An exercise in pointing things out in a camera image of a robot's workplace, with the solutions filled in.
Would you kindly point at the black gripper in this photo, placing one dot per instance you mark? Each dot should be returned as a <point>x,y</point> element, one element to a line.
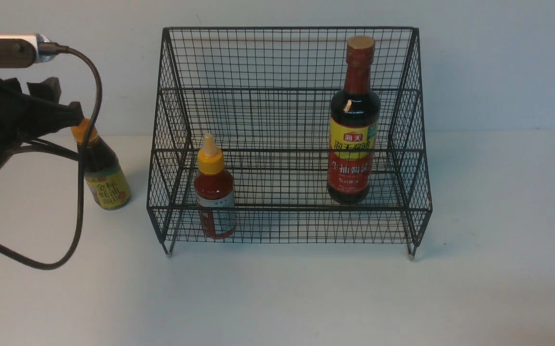
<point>19,116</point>

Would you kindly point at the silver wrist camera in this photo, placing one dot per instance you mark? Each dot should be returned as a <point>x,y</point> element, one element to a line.
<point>19,51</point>

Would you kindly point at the red ketchup bottle yellow cap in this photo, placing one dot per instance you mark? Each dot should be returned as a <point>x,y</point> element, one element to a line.
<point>214,187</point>

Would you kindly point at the tall soy sauce bottle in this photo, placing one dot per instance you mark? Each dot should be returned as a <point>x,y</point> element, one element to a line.
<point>353,128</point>

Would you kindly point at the dark oyster sauce bottle yellow label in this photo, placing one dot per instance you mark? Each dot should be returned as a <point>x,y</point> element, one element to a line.
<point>103,174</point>

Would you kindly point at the black wire mesh rack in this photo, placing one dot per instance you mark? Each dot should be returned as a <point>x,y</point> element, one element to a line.
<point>264,93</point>

